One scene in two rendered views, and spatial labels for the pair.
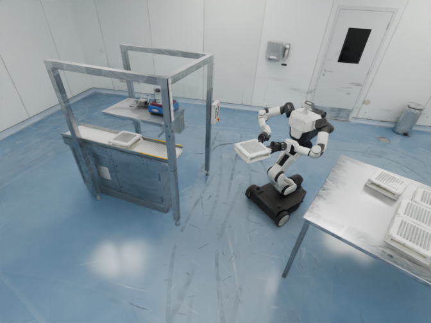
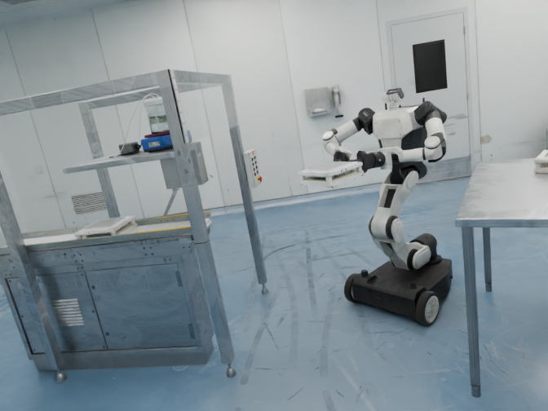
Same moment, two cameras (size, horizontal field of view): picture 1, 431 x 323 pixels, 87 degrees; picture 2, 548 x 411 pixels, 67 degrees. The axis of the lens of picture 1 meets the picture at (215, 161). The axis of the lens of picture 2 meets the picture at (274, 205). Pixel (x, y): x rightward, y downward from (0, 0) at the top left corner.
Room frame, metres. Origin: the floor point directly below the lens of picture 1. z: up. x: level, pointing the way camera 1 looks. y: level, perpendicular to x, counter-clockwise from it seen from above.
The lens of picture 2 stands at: (-0.38, 0.17, 1.43)
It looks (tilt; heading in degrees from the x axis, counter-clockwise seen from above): 14 degrees down; 355
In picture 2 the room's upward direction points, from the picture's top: 10 degrees counter-clockwise
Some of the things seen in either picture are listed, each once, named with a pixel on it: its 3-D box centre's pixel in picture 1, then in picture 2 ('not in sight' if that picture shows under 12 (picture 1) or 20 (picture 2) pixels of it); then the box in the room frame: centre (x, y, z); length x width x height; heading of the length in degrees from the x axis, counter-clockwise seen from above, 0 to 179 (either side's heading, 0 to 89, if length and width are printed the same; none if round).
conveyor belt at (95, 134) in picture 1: (120, 143); (97, 240); (2.05, 1.03, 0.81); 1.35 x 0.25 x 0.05; 73
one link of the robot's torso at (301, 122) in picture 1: (305, 124); (401, 130); (2.14, -0.91, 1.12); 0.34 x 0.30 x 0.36; 35
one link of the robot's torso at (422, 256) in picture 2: (285, 186); (409, 255); (2.12, -0.88, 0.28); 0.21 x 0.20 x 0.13; 125
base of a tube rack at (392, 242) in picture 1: (409, 240); not in sight; (0.96, -1.32, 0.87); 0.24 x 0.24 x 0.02; 48
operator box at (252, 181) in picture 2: (215, 112); (251, 168); (2.63, 0.04, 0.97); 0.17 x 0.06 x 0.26; 163
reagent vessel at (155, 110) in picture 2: (162, 91); (161, 113); (1.91, 0.49, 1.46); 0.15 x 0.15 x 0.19
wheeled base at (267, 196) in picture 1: (281, 191); (408, 269); (2.10, -0.85, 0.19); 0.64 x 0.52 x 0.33; 125
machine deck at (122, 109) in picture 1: (144, 111); (135, 157); (1.92, 0.68, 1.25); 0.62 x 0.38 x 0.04; 73
